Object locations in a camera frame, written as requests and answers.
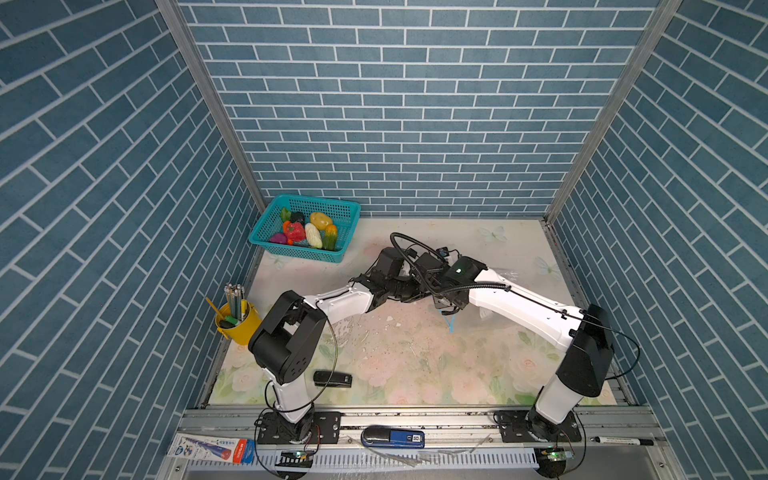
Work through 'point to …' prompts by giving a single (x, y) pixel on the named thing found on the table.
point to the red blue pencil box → (230, 450)
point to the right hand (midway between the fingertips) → (446, 290)
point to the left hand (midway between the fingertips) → (439, 290)
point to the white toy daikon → (313, 236)
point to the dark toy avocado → (297, 216)
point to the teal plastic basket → (276, 218)
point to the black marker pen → (631, 441)
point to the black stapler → (336, 378)
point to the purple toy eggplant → (279, 238)
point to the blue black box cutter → (383, 436)
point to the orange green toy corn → (330, 237)
